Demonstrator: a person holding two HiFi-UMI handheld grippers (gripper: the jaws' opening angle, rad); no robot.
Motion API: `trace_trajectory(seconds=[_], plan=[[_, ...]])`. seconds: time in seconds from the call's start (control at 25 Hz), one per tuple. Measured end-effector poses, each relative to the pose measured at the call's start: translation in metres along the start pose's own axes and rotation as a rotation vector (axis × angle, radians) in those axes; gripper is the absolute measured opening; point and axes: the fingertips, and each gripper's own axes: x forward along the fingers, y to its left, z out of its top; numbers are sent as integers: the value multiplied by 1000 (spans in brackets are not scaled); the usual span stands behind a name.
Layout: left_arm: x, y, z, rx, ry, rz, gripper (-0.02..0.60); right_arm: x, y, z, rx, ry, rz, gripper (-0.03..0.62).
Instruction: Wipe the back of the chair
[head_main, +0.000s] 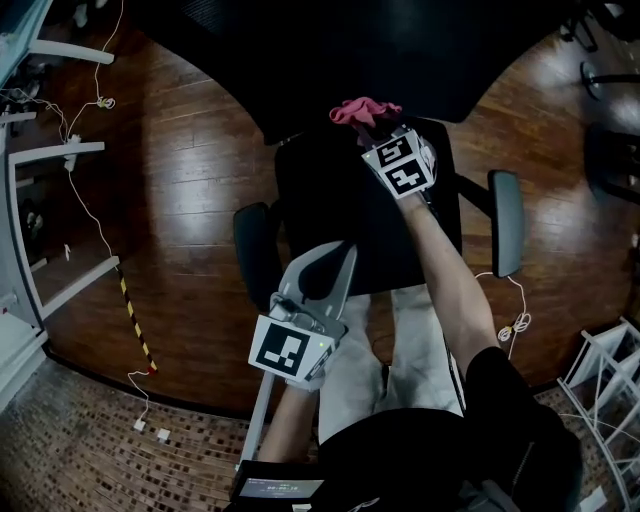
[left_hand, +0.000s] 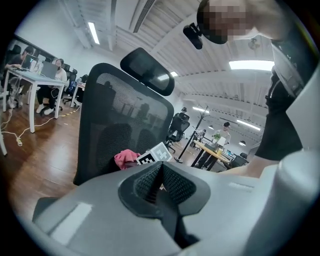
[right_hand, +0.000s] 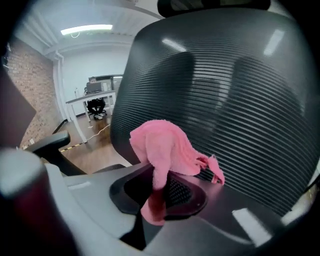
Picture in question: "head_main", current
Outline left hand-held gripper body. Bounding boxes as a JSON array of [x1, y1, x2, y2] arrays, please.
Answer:
[[247, 294, 349, 392]]

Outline black chair armrest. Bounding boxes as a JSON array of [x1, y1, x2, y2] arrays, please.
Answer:
[[454, 169, 527, 280], [232, 201, 274, 312]]

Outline white desk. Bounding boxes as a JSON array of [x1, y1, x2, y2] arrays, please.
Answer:
[[0, 0, 117, 69]]

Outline white paper sheet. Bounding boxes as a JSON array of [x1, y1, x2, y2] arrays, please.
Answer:
[[581, 486, 609, 512]]

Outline pink cloth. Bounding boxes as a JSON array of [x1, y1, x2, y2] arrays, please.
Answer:
[[328, 96, 404, 149]]

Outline person's grey trousers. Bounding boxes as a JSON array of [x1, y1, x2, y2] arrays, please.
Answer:
[[316, 287, 467, 447]]

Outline long white cable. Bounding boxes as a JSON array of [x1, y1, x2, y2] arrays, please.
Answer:
[[44, 0, 127, 272]]

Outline grey shoulder strap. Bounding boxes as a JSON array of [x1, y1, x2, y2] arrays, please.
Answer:
[[456, 476, 522, 512]]

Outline yellow black striped cable cover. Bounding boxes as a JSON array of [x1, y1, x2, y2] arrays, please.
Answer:
[[115, 266, 159, 376]]

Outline person's right forearm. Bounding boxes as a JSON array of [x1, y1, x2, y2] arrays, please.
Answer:
[[399, 192, 502, 372]]

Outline white power strip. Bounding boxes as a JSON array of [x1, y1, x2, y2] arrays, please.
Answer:
[[61, 133, 84, 172]]

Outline black tablet device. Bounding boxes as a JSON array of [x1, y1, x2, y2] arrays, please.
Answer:
[[234, 459, 327, 502]]

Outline black coat rack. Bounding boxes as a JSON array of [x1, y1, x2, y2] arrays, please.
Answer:
[[579, 60, 640, 102]]

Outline white cable with plug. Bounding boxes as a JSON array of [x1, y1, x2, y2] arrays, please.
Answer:
[[125, 369, 152, 433]]

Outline black office chair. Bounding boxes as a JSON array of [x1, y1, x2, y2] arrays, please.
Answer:
[[273, 116, 462, 297], [559, 0, 640, 54]]

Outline white desk frame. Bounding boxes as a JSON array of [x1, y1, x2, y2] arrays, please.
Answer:
[[0, 141, 122, 327]]

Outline white metal rack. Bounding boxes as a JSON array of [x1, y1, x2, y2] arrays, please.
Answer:
[[556, 316, 640, 512]]

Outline person's black shirt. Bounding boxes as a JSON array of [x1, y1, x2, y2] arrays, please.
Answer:
[[314, 344, 584, 512]]

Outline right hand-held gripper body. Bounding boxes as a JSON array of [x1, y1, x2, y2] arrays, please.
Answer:
[[361, 126, 438, 201]]

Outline person's left forearm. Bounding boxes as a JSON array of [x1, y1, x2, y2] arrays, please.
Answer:
[[256, 384, 327, 464]]

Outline white coiled cable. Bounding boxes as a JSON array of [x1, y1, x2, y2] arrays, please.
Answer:
[[474, 271, 533, 362]]

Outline white metal bar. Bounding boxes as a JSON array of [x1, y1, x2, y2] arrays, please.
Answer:
[[238, 371, 277, 464]]

